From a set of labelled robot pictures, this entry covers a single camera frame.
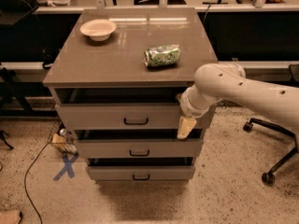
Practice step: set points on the grey top drawer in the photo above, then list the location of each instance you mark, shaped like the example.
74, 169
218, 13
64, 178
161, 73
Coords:
119, 117

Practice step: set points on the tan object at corner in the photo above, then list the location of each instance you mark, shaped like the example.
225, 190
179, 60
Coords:
10, 217

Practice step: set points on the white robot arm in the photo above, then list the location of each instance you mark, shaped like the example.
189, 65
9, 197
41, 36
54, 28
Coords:
216, 81

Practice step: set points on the white paper bowl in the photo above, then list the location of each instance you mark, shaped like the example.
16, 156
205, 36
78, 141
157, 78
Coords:
98, 30

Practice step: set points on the blue tape cross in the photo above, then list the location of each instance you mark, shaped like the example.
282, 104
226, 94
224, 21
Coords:
67, 169

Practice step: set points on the grey bottom drawer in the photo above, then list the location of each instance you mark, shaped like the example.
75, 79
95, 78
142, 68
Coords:
141, 173

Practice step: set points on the crushed green soda can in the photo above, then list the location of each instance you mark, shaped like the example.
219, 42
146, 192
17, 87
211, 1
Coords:
162, 56

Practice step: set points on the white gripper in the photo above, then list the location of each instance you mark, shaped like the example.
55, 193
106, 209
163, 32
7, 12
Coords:
187, 107

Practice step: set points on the grey drawer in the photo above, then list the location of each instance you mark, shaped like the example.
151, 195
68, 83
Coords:
138, 148
141, 173
119, 117

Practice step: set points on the wire basket with items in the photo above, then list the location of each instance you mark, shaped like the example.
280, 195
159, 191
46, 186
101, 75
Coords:
62, 140

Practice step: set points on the grey middle drawer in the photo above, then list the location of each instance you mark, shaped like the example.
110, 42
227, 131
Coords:
138, 148

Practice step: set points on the grey drawer cabinet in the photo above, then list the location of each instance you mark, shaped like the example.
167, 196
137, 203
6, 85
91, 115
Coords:
113, 72

